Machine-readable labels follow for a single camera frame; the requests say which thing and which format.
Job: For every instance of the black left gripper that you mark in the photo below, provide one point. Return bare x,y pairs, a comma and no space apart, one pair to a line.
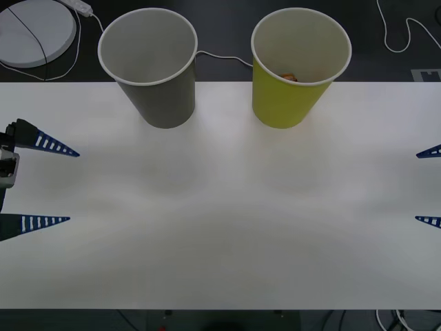
10,138

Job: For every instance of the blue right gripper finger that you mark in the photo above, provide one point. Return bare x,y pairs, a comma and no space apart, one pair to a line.
432,152
432,221

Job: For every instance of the orange red drink can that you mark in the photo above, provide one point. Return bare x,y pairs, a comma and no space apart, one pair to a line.
289,76

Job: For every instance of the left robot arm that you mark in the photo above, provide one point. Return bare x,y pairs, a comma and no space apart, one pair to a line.
7,169

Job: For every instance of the white round disc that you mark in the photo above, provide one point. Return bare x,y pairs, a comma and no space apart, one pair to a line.
31,38

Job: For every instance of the grey plastic waste bin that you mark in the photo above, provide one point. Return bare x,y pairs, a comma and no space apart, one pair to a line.
162,100

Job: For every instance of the yellow-green plastic waste bin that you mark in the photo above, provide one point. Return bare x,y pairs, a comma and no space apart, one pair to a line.
279,103

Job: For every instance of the white power strip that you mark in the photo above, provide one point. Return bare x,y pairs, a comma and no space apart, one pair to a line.
77,5

